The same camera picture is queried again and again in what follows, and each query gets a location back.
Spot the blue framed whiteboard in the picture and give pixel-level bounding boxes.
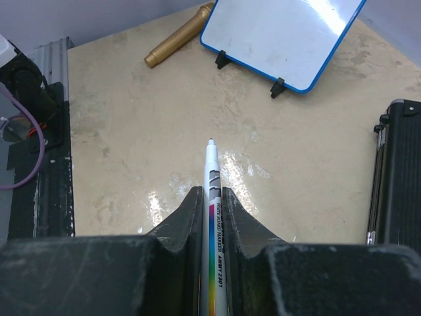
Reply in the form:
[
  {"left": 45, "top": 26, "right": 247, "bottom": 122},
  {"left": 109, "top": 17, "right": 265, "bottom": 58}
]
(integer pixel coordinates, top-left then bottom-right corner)
[{"left": 200, "top": 0, "right": 365, "bottom": 93}]

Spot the white whiteboard marker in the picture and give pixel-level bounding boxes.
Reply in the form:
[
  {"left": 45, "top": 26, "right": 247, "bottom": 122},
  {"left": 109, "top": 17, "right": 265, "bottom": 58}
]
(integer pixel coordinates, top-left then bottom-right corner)
[{"left": 199, "top": 139, "right": 228, "bottom": 315}]

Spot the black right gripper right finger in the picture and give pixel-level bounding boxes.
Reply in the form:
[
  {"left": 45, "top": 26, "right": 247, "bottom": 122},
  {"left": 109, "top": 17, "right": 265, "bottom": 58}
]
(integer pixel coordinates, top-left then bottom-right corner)
[{"left": 222, "top": 188, "right": 420, "bottom": 315}]

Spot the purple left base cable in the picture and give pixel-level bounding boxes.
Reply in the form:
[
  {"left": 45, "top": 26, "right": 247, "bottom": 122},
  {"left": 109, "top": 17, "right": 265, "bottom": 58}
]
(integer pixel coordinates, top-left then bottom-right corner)
[{"left": 0, "top": 84, "right": 46, "bottom": 190}]

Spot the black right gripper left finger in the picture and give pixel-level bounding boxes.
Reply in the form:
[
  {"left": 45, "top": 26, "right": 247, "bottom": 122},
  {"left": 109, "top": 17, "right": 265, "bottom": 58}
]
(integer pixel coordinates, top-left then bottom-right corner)
[{"left": 1, "top": 186, "right": 203, "bottom": 315}]

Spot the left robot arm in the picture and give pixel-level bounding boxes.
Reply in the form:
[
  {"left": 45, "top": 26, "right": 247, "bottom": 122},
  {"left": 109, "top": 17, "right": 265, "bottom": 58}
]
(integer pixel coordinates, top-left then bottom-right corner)
[{"left": 1, "top": 36, "right": 59, "bottom": 127}]

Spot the gold microphone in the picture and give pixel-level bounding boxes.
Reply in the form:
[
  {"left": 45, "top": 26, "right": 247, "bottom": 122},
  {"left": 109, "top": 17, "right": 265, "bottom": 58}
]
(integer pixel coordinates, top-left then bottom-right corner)
[{"left": 144, "top": 3, "right": 214, "bottom": 68}]

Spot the black hard case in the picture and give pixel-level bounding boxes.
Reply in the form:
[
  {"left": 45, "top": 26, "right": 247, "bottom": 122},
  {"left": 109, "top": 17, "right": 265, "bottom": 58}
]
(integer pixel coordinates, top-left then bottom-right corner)
[{"left": 366, "top": 99, "right": 420, "bottom": 253}]

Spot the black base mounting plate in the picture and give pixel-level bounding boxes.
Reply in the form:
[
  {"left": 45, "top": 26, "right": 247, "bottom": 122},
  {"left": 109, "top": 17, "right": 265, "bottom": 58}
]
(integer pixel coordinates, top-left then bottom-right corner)
[{"left": 7, "top": 82, "right": 76, "bottom": 240}]

